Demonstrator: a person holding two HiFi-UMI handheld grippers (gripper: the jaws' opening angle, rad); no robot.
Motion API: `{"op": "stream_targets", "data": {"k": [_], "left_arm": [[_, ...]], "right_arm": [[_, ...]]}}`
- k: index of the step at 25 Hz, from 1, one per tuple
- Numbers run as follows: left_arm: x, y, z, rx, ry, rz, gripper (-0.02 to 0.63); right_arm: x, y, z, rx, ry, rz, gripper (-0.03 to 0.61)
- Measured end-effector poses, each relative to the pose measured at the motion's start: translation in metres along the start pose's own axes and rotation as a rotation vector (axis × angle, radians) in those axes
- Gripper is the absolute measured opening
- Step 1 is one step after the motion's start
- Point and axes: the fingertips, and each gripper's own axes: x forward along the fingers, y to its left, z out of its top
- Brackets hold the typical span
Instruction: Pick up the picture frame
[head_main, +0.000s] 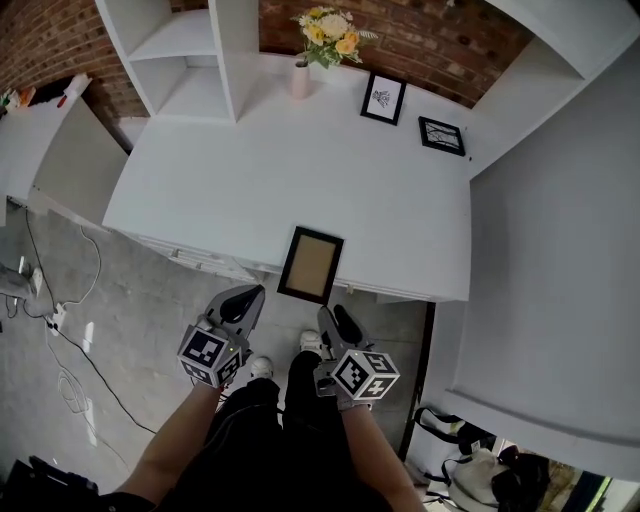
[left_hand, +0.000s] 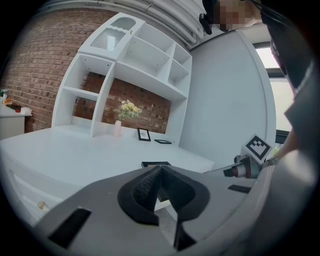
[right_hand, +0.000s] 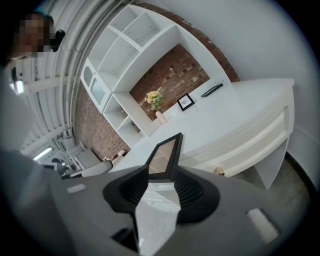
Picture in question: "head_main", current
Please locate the yellow and white flower bouquet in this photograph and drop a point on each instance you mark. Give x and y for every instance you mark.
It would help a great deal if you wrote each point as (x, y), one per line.
(330, 32)

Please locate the person's left white shoe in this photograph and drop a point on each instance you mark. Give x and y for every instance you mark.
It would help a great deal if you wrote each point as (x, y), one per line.
(262, 367)

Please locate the person's black trousers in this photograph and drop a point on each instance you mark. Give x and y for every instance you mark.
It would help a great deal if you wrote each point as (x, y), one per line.
(310, 440)

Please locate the low white side cabinet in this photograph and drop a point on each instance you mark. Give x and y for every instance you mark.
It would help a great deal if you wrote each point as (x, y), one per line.
(60, 155)

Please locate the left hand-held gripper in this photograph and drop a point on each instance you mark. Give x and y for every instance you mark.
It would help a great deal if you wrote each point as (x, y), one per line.
(210, 352)

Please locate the pale pink vase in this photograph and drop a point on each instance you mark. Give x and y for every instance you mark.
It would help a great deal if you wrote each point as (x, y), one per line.
(300, 81)

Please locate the person's white shoe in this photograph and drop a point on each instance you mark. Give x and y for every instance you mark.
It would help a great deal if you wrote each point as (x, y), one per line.
(262, 367)
(310, 341)

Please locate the white open shelf unit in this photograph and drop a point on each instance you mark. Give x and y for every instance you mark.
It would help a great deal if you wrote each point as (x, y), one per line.
(170, 55)

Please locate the person's left forearm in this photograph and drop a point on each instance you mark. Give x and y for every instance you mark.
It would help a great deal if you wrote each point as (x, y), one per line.
(165, 450)

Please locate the white power strip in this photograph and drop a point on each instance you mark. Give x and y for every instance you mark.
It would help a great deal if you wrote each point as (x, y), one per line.
(57, 315)

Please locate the person's right white shoe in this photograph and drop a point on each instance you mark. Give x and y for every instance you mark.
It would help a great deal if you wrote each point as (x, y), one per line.
(310, 341)

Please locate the white and red tool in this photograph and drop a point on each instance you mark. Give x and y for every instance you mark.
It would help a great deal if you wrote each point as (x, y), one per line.
(72, 90)

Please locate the black case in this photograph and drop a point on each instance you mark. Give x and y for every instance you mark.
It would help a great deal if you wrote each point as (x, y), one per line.
(45, 482)

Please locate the black frame with white drawing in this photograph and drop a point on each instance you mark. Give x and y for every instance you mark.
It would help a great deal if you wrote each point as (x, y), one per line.
(383, 98)

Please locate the white tote bag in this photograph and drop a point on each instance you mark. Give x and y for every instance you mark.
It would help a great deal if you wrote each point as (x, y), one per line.
(475, 477)

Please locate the black picture frame brown backing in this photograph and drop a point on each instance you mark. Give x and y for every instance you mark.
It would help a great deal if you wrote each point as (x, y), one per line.
(311, 265)

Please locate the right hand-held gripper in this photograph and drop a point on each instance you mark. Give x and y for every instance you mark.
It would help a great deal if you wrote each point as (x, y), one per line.
(362, 375)

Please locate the tall white cabinet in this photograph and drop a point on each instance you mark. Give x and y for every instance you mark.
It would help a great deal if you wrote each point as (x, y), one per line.
(550, 250)

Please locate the white drawer cabinet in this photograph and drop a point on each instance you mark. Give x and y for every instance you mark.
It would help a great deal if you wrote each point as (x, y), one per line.
(280, 175)

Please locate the person's right forearm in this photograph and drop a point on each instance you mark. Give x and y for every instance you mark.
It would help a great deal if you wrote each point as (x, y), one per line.
(380, 450)

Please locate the small black frame dark picture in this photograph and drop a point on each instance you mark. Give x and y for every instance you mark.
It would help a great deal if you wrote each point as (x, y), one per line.
(442, 136)

